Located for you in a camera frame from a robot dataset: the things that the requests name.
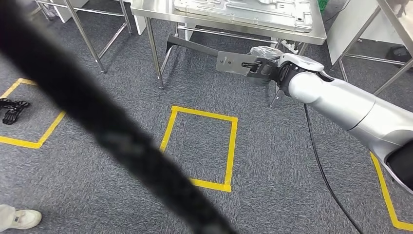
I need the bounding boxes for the stainless steel side table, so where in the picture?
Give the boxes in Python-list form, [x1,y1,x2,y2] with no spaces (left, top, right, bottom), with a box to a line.
[34,0,133,74]
[329,0,413,96]

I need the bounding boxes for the person's leg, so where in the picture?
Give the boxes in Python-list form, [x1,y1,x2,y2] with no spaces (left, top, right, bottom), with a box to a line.
[0,204,17,224]

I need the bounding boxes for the stamped grey metal plate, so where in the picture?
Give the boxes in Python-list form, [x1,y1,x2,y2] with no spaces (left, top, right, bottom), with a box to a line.
[173,0,313,33]

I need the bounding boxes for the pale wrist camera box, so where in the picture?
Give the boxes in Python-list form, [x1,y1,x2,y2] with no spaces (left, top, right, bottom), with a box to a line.
[277,53,325,73]

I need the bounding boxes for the clear plastic wrap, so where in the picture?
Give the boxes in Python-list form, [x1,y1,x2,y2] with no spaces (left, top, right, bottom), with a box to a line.
[250,46,284,61]

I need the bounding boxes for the black hanging strap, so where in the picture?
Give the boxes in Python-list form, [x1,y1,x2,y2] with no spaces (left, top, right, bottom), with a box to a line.
[0,0,239,234]

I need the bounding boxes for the white partition board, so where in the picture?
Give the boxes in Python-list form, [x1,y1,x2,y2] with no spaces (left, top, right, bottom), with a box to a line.
[51,0,90,23]
[326,0,405,66]

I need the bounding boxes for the person's white shoe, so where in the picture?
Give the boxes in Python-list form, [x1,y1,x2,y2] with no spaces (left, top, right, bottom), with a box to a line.
[11,209,42,230]

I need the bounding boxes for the black finger-shaped object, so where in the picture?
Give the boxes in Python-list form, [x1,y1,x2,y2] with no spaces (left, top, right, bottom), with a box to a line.
[0,98,30,126]

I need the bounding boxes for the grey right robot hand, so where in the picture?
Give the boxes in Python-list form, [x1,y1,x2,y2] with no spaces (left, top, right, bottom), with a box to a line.
[242,59,305,97]

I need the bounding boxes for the stainless steel workbench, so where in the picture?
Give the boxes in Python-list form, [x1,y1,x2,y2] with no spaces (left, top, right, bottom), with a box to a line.
[131,0,327,108]

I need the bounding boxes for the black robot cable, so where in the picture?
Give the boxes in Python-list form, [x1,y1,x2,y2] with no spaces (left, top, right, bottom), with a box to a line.
[303,103,364,234]

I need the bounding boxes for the long black plastic part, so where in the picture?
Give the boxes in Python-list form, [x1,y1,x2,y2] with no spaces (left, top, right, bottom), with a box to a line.
[165,34,260,77]

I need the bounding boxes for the black round floor object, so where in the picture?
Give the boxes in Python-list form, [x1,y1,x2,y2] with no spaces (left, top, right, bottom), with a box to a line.
[385,45,410,64]

